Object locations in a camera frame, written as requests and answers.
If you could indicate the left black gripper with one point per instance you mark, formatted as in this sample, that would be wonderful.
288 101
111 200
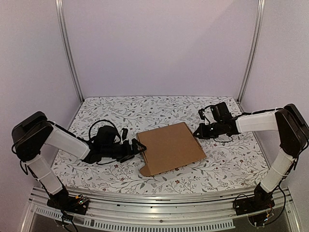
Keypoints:
130 154

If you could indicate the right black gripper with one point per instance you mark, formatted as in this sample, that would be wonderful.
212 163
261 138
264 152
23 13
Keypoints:
204 130

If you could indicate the brown cardboard box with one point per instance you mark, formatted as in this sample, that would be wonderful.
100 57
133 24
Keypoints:
168 148

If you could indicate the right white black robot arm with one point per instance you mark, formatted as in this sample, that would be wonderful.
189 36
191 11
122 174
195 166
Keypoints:
288 122

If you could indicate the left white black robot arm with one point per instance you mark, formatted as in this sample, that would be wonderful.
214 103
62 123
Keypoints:
36 133

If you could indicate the floral patterned table mat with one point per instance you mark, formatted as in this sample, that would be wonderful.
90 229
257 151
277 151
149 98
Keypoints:
230 163

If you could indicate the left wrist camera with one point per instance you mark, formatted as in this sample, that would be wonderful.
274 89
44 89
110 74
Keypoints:
123 135

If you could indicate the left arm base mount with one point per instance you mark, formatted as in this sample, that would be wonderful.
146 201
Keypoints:
73 204

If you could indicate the front aluminium rail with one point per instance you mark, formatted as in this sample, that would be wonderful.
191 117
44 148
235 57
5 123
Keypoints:
122 212

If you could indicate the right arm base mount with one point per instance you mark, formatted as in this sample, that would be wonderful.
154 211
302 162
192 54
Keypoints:
258 212

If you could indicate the right aluminium frame post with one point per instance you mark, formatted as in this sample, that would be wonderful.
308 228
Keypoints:
253 49

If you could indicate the aluminium frame post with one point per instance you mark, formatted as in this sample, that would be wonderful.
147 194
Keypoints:
253 49
67 49

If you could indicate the left aluminium frame post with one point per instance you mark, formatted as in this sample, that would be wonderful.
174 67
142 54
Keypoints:
67 49

